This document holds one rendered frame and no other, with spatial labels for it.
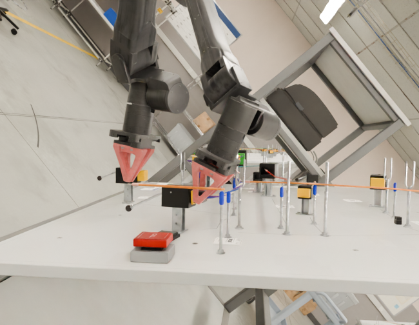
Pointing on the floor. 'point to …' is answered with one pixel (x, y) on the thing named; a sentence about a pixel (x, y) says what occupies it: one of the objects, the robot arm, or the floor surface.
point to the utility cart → (278, 318)
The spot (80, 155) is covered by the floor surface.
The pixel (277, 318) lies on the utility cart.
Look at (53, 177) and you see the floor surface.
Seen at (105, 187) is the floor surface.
